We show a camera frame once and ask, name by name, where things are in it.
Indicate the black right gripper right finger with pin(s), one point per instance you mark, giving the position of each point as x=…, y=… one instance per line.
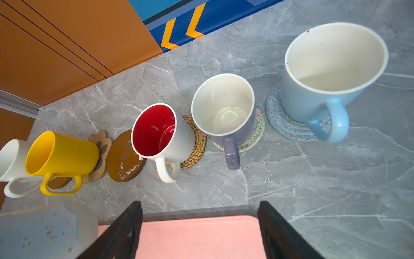
x=280, y=239

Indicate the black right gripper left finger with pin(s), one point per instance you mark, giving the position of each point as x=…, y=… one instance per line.
x=121, y=239

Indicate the white speckled mug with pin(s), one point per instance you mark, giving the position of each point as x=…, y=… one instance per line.
x=62, y=231

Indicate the dark brown round coaster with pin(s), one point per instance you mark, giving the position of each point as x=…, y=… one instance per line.
x=123, y=164

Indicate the light round wooden coaster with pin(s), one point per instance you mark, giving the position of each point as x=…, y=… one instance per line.
x=58, y=182

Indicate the cork paw print coaster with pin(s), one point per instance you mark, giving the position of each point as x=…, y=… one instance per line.
x=104, y=144

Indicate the yellow mug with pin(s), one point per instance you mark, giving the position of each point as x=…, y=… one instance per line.
x=55, y=155

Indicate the multicolour woven round coaster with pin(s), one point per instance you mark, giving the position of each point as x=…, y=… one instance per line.
x=255, y=132

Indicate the white mug red inside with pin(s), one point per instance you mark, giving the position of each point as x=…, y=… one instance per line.
x=161, y=134

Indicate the light blue woven coaster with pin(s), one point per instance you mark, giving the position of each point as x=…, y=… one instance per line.
x=284, y=119

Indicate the cream white mug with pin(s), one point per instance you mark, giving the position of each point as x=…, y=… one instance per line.
x=13, y=157

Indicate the purple mug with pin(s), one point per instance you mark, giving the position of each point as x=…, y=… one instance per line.
x=220, y=91

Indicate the light blue mug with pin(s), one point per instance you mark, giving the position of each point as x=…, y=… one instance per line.
x=326, y=68

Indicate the pink rectangular tray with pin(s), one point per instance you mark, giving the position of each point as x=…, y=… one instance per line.
x=227, y=237

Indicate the aluminium corner post left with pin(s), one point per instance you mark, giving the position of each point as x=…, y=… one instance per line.
x=19, y=105

